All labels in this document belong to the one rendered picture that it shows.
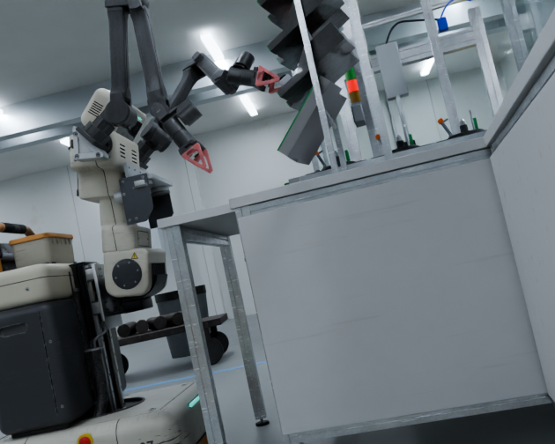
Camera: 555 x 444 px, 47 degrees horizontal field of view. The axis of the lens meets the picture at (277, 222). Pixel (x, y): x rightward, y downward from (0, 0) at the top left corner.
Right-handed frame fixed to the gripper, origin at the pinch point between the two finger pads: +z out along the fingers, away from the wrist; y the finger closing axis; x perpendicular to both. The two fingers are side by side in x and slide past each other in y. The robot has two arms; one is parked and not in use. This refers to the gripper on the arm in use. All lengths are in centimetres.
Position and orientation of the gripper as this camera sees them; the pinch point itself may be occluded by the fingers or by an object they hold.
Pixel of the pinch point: (282, 82)
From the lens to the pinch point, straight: 223.7
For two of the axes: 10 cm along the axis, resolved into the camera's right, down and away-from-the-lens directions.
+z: 9.2, 1.9, -3.5
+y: 3.5, 0.2, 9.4
